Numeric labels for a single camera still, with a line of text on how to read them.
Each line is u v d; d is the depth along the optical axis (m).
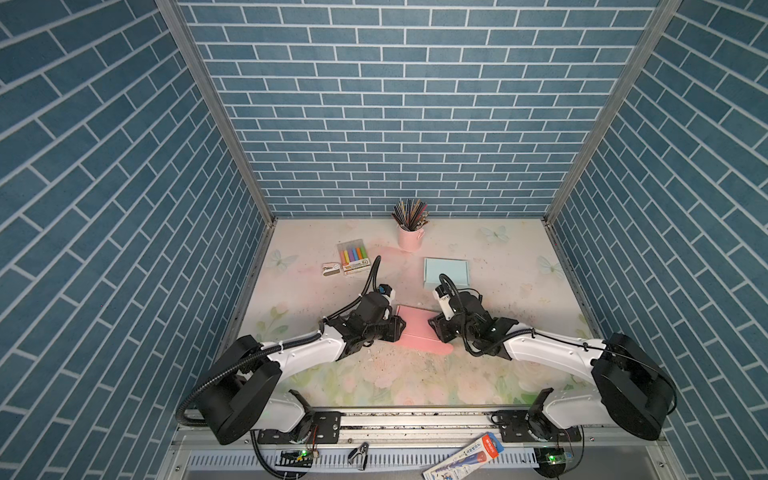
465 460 0.69
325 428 0.74
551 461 0.70
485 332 0.65
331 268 1.02
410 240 1.08
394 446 0.72
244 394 0.42
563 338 0.52
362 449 0.70
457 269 1.02
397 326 0.76
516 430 0.73
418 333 0.83
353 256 1.08
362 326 0.66
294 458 0.72
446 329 0.77
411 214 1.05
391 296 0.80
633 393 0.43
